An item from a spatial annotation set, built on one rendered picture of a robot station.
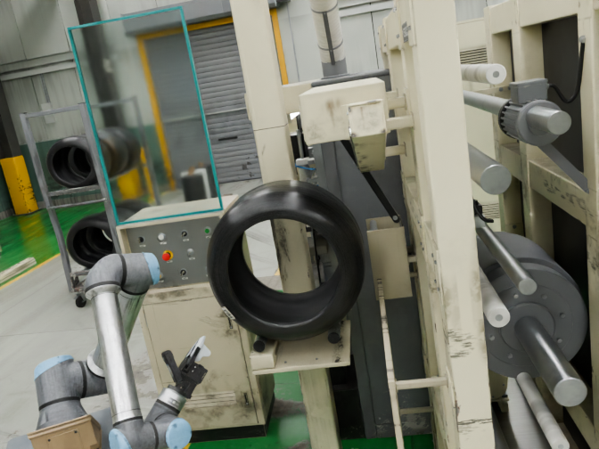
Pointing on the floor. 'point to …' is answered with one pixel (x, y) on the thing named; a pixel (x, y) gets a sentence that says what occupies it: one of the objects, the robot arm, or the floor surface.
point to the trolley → (70, 177)
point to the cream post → (316, 379)
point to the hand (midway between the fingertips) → (201, 338)
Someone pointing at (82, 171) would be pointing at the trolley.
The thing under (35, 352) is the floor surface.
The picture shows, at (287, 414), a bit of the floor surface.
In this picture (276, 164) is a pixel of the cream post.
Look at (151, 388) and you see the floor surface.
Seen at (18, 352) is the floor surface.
